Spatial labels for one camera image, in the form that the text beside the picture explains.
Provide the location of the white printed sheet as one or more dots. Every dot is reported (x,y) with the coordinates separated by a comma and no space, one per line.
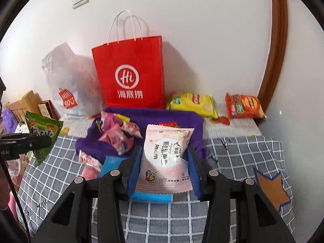
(235,129)

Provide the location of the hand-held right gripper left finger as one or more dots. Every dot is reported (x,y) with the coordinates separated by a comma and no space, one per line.
(135,167)

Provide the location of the red paper bag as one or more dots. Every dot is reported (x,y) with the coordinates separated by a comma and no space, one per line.
(131,55)

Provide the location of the purple towel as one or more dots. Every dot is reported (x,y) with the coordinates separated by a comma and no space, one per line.
(151,116)

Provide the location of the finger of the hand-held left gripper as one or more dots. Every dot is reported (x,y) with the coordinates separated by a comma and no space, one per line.
(38,143)
(15,137)

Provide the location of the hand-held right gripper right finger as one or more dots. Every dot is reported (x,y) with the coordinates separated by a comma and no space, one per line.
(193,172)

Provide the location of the brown wooden door frame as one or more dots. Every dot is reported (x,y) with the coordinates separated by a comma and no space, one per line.
(277,43)

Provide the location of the orange chip bag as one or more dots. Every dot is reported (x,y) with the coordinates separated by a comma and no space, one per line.
(243,106)

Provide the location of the yellow chip bag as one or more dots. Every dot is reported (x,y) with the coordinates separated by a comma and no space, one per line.
(187,103)

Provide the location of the wooden box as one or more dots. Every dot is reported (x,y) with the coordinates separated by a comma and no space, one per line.
(27,101)

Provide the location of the purple cloth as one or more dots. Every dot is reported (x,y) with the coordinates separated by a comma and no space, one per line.
(8,119)

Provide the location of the red candy packet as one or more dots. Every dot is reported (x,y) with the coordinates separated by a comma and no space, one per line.
(169,124)

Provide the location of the white plastic bag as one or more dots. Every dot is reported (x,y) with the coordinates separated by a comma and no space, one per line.
(63,81)

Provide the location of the dark red box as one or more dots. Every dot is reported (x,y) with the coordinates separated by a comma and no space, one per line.
(46,110)

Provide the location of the grey checkered blanket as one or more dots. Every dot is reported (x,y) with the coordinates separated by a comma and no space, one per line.
(240,157)

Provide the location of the pale pink snack packet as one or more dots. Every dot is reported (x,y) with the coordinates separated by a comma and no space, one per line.
(164,157)

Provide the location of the green snack packet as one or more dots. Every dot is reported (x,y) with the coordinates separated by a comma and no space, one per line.
(43,126)

